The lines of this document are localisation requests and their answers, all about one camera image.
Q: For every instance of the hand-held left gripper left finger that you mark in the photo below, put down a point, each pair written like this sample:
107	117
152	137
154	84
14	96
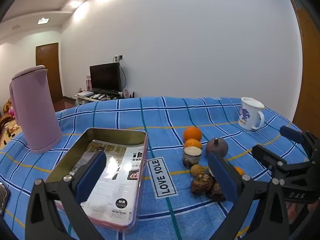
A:
91	177

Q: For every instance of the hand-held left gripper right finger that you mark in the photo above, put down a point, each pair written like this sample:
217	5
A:
222	177

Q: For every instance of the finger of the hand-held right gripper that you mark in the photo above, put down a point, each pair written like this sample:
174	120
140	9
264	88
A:
291	133
267	156

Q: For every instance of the dark layered cake piece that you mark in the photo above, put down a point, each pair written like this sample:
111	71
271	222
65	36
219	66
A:
216	192

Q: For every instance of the orange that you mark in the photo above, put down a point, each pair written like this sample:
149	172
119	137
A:
192	133
193	143
239	171

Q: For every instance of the nut-topped brown pastry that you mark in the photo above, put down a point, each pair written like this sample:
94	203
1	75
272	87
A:
200	183

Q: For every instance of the pink metal tin box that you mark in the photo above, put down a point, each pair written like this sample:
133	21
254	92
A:
75	152

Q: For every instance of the cut taro piece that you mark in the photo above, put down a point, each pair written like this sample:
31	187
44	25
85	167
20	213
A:
191	158

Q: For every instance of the person's right hand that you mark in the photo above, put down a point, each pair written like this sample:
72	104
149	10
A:
293	211

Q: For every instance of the small brown round fruit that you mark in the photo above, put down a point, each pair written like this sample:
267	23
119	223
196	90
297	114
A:
197	170

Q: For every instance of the printed paper leaflet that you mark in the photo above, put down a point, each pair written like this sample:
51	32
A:
120	175

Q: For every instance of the purple-brown round fruit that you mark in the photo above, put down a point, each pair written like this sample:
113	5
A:
220	147

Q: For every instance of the white printed mug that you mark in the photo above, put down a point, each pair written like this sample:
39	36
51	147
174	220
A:
247	116

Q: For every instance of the light wooden door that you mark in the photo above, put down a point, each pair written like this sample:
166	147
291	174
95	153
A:
310	67

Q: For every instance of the blue plaid blanket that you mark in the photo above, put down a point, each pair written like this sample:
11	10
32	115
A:
125	115

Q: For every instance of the white television stand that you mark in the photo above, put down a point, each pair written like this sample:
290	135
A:
87	97

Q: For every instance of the purple kettle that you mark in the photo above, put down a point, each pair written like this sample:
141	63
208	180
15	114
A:
35	110

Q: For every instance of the black television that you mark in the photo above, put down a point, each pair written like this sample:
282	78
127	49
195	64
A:
105	77

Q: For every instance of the brown leather armchair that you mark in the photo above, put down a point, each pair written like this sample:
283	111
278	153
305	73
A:
6	105

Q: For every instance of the brown wooden door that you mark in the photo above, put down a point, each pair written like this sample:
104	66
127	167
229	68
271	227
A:
47	70

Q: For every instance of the square ceiling light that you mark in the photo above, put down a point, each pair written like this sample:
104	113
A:
43	21

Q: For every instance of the wall socket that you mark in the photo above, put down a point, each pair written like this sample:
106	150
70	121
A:
118	58

